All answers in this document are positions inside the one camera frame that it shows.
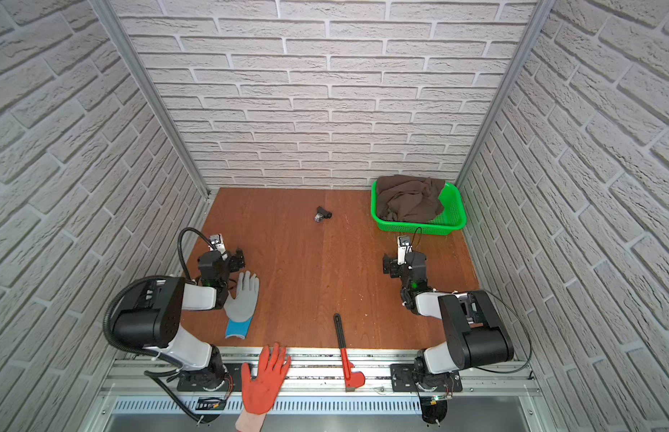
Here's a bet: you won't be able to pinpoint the right thin black cable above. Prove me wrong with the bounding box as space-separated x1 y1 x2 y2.
409 226 533 374

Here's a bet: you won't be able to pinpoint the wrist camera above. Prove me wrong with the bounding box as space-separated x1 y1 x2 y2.
397 236 412 265
209 234 226 254

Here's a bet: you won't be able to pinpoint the small black clamp part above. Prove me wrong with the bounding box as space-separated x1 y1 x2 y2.
314 206 333 223

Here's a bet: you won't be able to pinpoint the red work glove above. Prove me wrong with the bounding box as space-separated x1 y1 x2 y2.
241 343 291 415

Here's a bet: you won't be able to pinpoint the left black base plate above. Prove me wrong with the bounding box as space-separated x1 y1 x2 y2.
176 363 242 392

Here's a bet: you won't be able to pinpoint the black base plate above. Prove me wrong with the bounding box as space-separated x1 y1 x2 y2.
176 363 242 392
390 364 463 394

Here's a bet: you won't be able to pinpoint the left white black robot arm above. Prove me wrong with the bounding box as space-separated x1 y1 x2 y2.
103 249 245 392

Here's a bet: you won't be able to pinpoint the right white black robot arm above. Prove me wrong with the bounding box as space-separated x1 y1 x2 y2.
382 251 514 392

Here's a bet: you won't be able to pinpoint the green plastic basket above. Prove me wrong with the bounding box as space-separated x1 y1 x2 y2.
370 181 467 236

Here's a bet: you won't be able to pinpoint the aluminium mounting rail frame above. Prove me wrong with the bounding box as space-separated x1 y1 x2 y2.
82 347 555 431

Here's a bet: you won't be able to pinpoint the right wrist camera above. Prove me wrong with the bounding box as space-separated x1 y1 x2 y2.
397 236 412 265

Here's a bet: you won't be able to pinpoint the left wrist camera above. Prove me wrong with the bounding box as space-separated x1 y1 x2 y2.
209 234 226 254

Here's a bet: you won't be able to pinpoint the brown trousers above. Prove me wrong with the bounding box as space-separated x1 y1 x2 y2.
375 175 445 223

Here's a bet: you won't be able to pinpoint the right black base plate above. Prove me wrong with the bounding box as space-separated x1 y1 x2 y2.
390 364 463 394

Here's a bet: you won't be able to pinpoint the red black pipe wrench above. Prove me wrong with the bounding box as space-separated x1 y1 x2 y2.
334 313 366 392

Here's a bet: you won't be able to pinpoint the grey blue work glove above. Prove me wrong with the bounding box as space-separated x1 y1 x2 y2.
224 271 260 339

